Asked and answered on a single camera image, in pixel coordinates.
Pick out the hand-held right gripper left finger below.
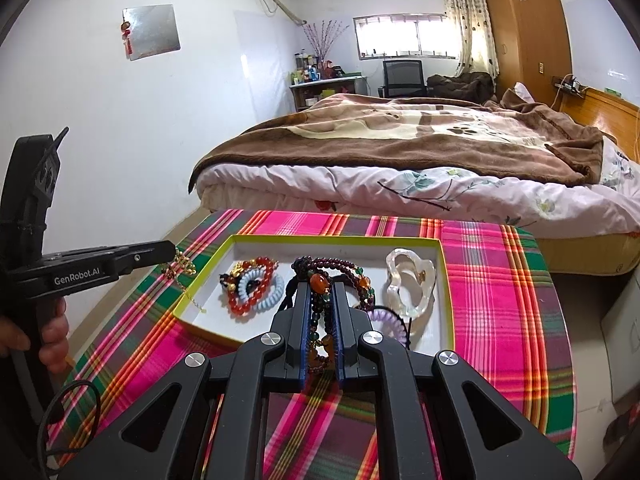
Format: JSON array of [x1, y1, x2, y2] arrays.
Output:
[[57, 280, 313, 480]]

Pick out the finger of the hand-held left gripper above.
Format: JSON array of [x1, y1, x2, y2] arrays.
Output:
[[30, 241, 177, 293]]

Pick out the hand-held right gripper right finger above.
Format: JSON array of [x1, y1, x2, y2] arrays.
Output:
[[330, 280, 583, 480]]

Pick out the pale blue spiral hair tie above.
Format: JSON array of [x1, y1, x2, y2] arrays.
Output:
[[236, 266, 286, 313]]

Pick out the purple spiral hair tie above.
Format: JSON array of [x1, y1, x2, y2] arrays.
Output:
[[367, 308, 416, 338]]

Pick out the dark bead necklace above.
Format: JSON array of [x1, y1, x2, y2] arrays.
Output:
[[280, 256, 377, 373]]

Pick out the black headband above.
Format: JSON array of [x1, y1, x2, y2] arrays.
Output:
[[372, 305, 418, 353]]

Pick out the red bead bracelet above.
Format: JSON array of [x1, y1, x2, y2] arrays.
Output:
[[222, 256, 279, 320]]

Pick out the yellow-green cardboard box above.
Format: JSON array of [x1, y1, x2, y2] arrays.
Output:
[[172, 234, 455, 356]]

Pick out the gold bead chain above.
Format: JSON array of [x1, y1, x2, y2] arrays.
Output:
[[162, 250, 207, 313]]

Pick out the person's left hand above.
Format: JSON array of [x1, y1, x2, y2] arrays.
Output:
[[0, 300, 71, 373]]

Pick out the clear hair claw clip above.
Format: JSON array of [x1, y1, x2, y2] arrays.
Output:
[[385, 247, 437, 318]]

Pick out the pink plaid tablecloth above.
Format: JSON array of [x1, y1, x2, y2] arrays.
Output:
[[42, 208, 576, 480]]

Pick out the brown plush blanket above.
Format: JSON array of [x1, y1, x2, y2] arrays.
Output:
[[189, 89, 606, 193]]

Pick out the white dresser desk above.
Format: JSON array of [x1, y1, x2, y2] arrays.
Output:
[[289, 75, 371, 111]]

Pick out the bed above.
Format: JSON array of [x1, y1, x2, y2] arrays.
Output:
[[189, 87, 640, 276]]

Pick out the group of bottles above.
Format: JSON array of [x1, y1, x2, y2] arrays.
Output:
[[291, 50, 343, 85]]

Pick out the black office chair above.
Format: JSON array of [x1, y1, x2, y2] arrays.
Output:
[[377, 59, 428, 98]]

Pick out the brown clothes pile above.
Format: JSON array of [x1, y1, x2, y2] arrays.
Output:
[[426, 72, 498, 103]]

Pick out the purple flower branches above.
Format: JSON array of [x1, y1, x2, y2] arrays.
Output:
[[302, 20, 351, 63]]

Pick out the window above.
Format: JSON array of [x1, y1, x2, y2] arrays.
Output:
[[353, 14, 458, 59]]

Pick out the spotted curtain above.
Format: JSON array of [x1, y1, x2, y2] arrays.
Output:
[[437, 0, 501, 78]]

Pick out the wooden headboard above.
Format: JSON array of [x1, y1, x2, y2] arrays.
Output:
[[555, 87, 640, 161]]

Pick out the wooden wardrobe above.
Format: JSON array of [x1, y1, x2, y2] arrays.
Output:
[[479, 0, 573, 98]]

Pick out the black hair ties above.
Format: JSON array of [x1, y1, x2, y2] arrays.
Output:
[[218, 271, 268, 297]]

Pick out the black cable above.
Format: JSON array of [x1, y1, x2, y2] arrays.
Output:
[[42, 380, 101, 461]]

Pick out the silver wall panel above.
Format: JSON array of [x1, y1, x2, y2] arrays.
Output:
[[122, 4, 181, 62]]

